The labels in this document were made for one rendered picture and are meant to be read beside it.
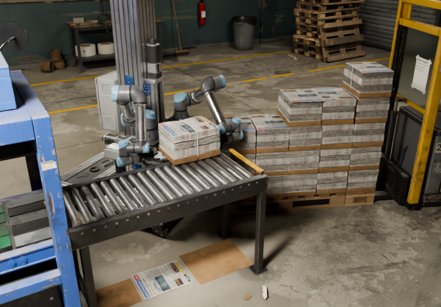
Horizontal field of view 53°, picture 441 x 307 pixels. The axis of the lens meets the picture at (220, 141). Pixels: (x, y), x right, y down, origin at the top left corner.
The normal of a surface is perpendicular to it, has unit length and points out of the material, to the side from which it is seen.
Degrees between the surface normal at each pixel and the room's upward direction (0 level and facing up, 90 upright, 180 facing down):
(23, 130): 90
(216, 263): 0
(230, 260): 0
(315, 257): 0
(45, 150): 90
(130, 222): 90
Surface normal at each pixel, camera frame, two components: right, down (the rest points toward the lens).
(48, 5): 0.50, 0.35
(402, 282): 0.00, -0.91
